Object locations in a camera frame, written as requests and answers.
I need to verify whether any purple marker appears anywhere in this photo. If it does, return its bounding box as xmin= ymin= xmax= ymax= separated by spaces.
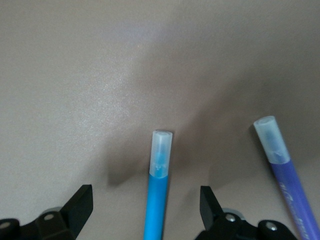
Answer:
xmin=253 ymin=115 xmax=320 ymax=240

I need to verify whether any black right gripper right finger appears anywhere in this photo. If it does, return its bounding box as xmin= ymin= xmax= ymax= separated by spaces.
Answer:
xmin=194 ymin=185 xmax=301 ymax=240

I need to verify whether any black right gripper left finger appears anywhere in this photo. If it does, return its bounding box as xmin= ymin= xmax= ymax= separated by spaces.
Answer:
xmin=0 ymin=184 xmax=94 ymax=240

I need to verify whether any blue marker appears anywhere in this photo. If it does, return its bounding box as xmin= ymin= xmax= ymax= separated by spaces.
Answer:
xmin=143 ymin=129 xmax=174 ymax=240

